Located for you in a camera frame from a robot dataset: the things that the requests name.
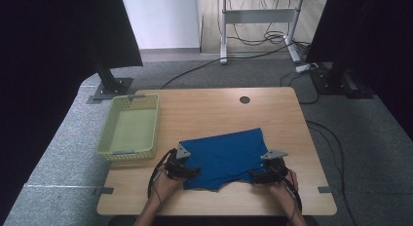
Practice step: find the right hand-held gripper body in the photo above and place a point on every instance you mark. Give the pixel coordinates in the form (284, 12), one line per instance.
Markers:
(276, 172)

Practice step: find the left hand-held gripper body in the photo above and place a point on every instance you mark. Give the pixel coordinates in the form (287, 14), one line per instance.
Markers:
(175, 169)

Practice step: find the blue t-shirt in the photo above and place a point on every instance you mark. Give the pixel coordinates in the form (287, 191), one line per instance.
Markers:
(224, 158)

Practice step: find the green plastic basket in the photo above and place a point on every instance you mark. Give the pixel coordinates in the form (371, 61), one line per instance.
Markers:
(133, 128)

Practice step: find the person's left hand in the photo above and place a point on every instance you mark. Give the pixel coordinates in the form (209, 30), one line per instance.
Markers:
(164, 188)

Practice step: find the person's right hand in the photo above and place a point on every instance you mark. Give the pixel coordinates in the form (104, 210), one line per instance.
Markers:
(287, 192)

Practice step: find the grey tape strip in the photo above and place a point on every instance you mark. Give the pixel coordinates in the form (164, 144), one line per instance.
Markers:
(324, 189)
(104, 190)

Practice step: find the dark round table grommet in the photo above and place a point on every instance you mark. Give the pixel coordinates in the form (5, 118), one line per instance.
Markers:
(244, 100)

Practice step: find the black metal stand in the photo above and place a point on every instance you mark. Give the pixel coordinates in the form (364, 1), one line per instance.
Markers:
(334, 81)
(112, 88)

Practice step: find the white power strip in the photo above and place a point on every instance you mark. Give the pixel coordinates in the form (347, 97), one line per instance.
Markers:
(303, 68)

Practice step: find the black curtain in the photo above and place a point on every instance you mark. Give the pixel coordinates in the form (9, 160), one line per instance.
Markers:
(373, 31)
(48, 57)

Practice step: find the white desk frame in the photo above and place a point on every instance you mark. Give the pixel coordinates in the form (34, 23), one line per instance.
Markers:
(259, 16)

